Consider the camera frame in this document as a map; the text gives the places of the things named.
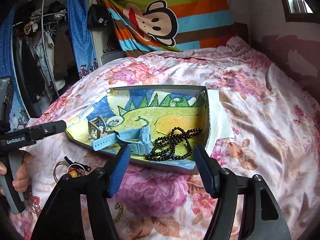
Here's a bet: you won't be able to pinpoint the keyring with red charm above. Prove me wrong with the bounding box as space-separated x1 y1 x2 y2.
53 156 92 183

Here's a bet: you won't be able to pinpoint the small gold chain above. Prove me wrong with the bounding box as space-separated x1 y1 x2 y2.
113 202 125 223

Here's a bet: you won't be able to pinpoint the black bead necklace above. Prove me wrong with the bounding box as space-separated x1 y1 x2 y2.
145 126 203 162

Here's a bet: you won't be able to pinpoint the blue digital watch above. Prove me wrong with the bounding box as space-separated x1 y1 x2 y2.
92 125 152 155

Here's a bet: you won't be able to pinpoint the person's left hand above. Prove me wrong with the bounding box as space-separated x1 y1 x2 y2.
12 150 33 192

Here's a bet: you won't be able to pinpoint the blue dotted wardrobe curtain left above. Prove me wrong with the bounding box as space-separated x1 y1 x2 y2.
0 8 30 131

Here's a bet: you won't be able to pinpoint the blue dotted wardrobe curtain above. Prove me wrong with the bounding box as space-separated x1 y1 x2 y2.
67 0 99 79
0 8 30 131

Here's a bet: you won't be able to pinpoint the white paper under tray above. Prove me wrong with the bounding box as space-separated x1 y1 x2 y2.
206 89 234 156

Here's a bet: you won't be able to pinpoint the floral pink bed quilt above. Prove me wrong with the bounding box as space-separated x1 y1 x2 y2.
10 36 320 240

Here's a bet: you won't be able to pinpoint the grey tray with drawing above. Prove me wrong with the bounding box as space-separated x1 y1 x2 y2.
65 84 211 175

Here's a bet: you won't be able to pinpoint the hanging clothes in wardrobe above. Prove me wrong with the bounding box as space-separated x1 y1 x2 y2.
12 0 79 117

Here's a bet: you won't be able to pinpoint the blue dotted wardrobe curtain right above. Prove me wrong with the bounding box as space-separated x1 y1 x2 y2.
67 0 99 79

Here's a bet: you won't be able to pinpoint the black cap hanging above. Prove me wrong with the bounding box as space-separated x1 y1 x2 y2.
87 4 112 29

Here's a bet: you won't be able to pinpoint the striped monkey blanket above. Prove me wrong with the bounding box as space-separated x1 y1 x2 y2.
101 0 236 57

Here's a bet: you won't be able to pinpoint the barred window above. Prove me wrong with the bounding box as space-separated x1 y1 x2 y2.
281 0 319 24

